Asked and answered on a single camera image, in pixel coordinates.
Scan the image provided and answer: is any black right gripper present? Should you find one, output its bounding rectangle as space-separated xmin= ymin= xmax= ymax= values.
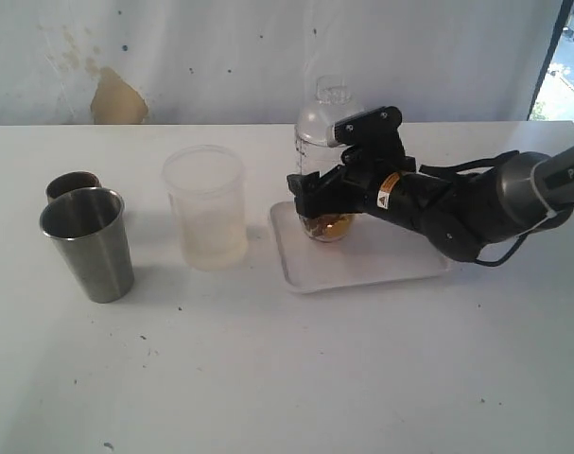
xmin=287 ymin=131 xmax=417 ymax=218

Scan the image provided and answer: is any clear plastic shaker body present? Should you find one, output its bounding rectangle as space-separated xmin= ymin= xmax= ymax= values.
xmin=295 ymin=134 xmax=356 ymax=242

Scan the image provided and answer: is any gold coin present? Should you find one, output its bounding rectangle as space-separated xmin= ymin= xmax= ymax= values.
xmin=322 ymin=215 xmax=354 ymax=241

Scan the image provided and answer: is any clear plastic shaker lid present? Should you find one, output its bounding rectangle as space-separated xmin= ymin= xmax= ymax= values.
xmin=295 ymin=75 xmax=364 ymax=147

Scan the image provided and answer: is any stainless steel cup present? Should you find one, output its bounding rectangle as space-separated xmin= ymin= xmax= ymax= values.
xmin=39 ymin=187 xmax=134 ymax=304

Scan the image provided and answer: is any brown wooden cup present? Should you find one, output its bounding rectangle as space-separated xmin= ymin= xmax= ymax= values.
xmin=45 ymin=171 xmax=101 ymax=203

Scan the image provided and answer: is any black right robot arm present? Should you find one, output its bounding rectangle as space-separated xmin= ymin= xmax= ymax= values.
xmin=287 ymin=131 xmax=574 ymax=267

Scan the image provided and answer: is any white plastic tray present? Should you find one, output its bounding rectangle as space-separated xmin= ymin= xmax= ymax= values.
xmin=269 ymin=201 xmax=453 ymax=293

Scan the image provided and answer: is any translucent plastic deli container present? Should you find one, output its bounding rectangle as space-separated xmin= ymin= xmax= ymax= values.
xmin=162 ymin=145 xmax=248 ymax=271

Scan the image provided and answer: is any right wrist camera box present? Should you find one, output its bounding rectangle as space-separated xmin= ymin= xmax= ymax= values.
xmin=326 ymin=106 xmax=403 ymax=148

